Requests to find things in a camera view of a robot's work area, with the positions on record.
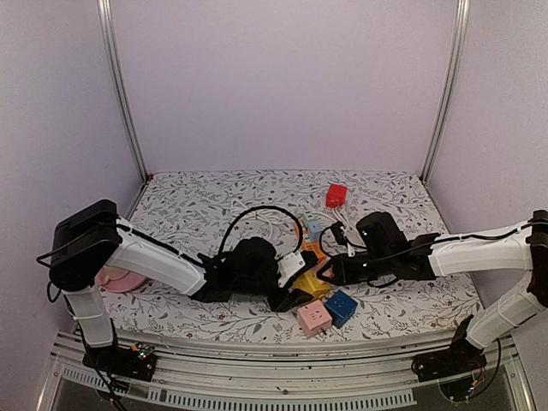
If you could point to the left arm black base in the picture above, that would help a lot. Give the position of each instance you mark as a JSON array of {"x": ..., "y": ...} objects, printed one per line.
[{"x": 123, "y": 362}]

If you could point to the light blue plug adapter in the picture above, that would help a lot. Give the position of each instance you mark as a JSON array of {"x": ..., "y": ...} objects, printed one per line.
[{"x": 314, "y": 231}]

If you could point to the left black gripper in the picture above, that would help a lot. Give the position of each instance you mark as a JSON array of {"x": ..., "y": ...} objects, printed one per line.
[{"x": 292, "y": 300}]

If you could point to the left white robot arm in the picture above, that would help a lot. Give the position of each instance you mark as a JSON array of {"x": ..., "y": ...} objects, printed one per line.
[{"x": 97, "y": 237}]

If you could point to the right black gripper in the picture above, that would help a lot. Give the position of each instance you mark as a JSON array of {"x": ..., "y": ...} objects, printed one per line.
[{"x": 343, "y": 272}]

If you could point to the pink plate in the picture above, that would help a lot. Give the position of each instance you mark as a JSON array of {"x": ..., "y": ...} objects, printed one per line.
[{"x": 117, "y": 280}]

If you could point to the blue cube socket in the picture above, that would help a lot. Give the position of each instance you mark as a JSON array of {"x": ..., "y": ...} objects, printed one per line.
[{"x": 341, "y": 308}]

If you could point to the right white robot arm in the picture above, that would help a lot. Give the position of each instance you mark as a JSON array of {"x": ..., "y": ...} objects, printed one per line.
[{"x": 519, "y": 249}]

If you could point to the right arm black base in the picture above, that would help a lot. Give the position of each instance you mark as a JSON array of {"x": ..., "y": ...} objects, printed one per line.
[{"x": 461, "y": 356}]

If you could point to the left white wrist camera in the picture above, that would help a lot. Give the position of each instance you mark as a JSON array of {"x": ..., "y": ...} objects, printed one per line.
[{"x": 288, "y": 266}]

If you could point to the pink cube socket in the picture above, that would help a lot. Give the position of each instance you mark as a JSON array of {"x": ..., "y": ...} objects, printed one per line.
[{"x": 313, "y": 319}]

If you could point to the front aluminium rail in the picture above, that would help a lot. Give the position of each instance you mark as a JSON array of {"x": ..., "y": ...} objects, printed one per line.
[{"x": 367, "y": 375}]

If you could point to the aluminium frame post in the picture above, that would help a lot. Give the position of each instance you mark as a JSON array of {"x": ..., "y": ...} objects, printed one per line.
[
  {"x": 109, "y": 37},
  {"x": 457, "y": 44}
]

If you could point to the green plug adapter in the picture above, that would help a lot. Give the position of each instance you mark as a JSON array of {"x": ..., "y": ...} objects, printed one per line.
[{"x": 308, "y": 217}]

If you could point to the pink plug adapter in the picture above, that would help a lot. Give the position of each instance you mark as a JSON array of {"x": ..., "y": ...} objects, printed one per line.
[{"x": 324, "y": 266}]

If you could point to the left aluminium frame post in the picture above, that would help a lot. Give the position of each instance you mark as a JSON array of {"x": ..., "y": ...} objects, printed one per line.
[{"x": 109, "y": 37}]

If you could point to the red cube socket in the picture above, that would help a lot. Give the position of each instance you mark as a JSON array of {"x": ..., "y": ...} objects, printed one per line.
[{"x": 336, "y": 196}]

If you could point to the orange power strip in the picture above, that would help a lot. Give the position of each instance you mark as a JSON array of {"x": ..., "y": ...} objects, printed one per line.
[{"x": 309, "y": 246}]

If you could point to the floral patterned table mat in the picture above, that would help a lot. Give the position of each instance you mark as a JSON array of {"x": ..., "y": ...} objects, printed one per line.
[{"x": 199, "y": 212}]

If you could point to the yellow cube socket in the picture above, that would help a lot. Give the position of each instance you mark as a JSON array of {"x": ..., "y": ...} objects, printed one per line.
[{"x": 310, "y": 284}]

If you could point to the right aluminium frame post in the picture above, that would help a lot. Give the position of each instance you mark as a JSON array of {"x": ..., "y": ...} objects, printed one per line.
[{"x": 457, "y": 44}]

